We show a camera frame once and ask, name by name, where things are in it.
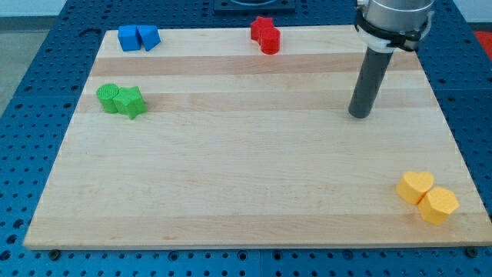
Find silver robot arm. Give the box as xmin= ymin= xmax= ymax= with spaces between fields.
xmin=354 ymin=0 xmax=434 ymax=54

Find yellow hexagon block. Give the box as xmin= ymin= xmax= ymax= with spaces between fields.
xmin=417 ymin=186 xmax=460 ymax=225

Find wooden board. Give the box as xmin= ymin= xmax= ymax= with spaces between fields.
xmin=24 ymin=25 xmax=491 ymax=250

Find red cylinder block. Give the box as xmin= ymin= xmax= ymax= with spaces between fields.
xmin=259 ymin=27 xmax=281 ymax=55

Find red star block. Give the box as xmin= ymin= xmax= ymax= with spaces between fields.
xmin=250 ymin=16 xmax=274 ymax=42

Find green star block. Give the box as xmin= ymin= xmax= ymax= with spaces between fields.
xmin=113 ymin=86 xmax=147 ymax=119

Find blue triangular block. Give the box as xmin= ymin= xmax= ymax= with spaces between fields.
xmin=137 ymin=25 xmax=161 ymax=52

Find green cylinder block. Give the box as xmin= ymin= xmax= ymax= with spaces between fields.
xmin=96 ymin=83 xmax=119 ymax=113

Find dark grey cylindrical pointer tool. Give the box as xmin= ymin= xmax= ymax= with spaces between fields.
xmin=348 ymin=48 xmax=393 ymax=118

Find blue cube block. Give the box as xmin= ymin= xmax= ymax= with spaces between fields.
xmin=118 ymin=25 xmax=141 ymax=52

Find yellow heart block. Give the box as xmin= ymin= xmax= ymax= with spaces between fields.
xmin=395 ymin=171 xmax=434 ymax=205

